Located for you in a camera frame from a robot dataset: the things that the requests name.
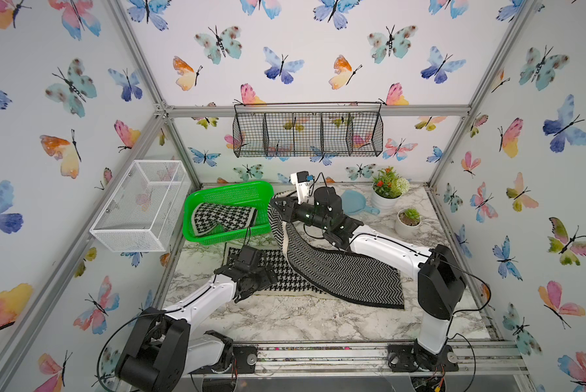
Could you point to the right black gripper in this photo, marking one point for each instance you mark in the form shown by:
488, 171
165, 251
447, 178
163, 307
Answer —
289, 212

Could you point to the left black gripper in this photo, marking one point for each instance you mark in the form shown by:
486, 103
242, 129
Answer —
266, 280

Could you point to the black white knitted scarf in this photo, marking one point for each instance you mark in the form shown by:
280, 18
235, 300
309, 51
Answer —
206, 217

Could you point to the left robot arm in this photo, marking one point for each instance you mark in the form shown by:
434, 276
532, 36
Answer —
185, 318

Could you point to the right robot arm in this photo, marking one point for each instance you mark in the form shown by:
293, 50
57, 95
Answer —
440, 281

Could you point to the green plastic basket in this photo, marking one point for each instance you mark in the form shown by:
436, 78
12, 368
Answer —
251, 194

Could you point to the light blue plastic scoop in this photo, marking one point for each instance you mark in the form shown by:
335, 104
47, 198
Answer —
354, 202

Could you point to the flower plant in white pot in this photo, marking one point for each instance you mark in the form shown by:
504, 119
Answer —
388, 187

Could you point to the succulent in white pot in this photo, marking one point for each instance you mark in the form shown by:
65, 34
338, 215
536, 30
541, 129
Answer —
408, 222

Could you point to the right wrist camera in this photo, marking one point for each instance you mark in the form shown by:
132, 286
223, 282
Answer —
303, 183

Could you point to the black wire wall basket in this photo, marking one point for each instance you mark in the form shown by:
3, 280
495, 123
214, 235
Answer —
312, 130

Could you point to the white wire mesh basket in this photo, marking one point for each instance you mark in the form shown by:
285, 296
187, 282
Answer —
144, 209

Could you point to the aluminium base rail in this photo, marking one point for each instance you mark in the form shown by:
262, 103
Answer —
326, 359

